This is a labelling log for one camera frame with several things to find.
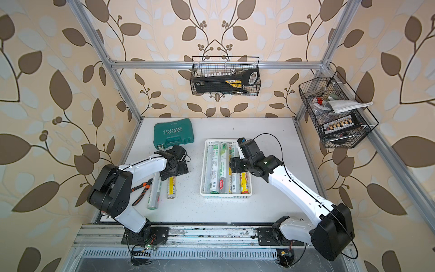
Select black wire basket right wall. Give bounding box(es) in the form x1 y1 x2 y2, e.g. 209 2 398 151
298 70 379 149

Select white perforated plastic basket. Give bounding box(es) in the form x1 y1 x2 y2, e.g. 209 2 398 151
200 139 252 198

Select white green roll group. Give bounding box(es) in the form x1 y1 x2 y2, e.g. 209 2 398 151
230 145 240 194

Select yellow red wrap box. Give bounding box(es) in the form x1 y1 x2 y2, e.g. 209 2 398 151
240 172 250 194

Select white folded paper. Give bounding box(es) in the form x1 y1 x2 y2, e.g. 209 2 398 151
326 100 373 113

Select green plastic tool case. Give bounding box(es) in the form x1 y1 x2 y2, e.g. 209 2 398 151
153 119 194 150

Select black wire basket back wall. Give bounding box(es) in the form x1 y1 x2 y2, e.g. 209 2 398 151
190 55 261 96

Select horizontal aluminium frame bar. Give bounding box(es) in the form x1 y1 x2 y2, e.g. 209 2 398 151
109 61 324 70

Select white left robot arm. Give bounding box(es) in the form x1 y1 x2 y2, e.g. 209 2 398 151
87 145 189 233

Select socket bit set tray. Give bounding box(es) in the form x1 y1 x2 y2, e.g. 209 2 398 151
321 114 360 135

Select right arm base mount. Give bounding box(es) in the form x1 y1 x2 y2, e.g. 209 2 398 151
255 216 305 247

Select black wire basket wall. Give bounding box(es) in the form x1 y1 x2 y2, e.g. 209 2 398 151
298 70 379 149
190 55 261 96

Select white barcode wrap roll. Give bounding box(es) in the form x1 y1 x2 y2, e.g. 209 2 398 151
147 172 162 210

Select aluminium frame post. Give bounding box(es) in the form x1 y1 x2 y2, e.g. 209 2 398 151
293 0 363 123
67 0 143 123

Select black yellow tool in basket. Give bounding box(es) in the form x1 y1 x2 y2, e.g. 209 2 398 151
190 68 261 95

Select orange black pliers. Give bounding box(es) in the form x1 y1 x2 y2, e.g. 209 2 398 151
131 179 153 207

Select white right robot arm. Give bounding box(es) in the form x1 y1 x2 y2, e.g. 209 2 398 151
230 138 355 261

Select right aluminium frame post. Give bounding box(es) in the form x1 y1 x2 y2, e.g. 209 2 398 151
293 0 363 123

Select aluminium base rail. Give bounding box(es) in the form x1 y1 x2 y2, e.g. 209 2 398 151
70 224 314 261

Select yellow wrap roll group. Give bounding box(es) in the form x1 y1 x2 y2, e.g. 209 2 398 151
228 146 232 194

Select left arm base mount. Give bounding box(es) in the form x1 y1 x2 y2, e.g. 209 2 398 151
121 219 169 245

